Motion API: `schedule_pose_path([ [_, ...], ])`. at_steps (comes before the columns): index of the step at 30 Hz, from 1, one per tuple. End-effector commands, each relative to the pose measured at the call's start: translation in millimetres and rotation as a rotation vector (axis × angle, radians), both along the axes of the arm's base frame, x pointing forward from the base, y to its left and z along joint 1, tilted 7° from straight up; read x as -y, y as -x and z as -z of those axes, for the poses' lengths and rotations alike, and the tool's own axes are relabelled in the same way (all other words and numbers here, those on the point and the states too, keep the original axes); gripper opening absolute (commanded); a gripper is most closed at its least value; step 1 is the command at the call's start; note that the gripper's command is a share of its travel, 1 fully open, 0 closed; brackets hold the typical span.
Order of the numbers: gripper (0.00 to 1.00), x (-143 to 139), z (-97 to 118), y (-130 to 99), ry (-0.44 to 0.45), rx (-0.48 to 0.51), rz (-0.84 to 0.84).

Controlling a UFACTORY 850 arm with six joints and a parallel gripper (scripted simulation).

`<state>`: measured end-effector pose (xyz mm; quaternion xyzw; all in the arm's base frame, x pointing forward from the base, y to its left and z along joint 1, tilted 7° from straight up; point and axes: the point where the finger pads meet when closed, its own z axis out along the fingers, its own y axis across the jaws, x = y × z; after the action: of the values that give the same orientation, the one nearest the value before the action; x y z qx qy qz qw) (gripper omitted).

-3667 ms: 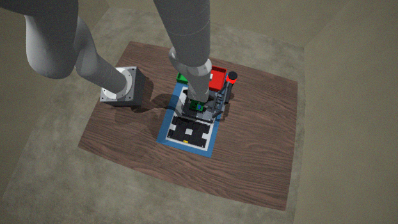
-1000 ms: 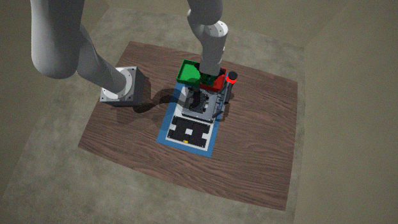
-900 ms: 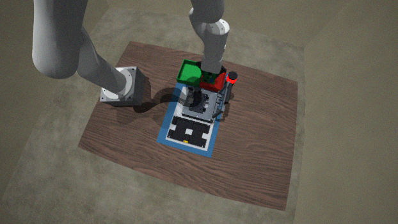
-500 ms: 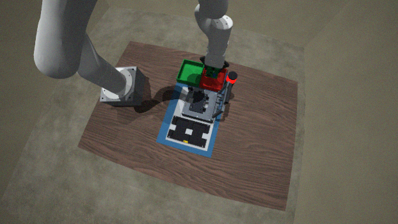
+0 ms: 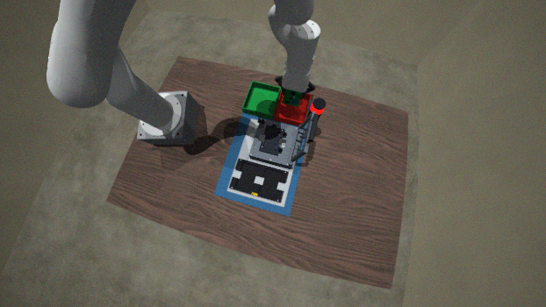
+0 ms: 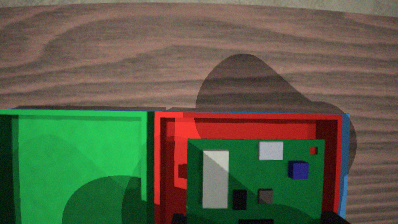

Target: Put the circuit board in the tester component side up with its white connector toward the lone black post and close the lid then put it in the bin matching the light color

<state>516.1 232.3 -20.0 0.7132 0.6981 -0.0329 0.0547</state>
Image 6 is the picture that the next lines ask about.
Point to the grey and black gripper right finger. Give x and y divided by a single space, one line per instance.
330 217

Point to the red bin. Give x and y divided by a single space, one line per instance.
170 159

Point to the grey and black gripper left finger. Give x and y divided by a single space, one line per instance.
179 219

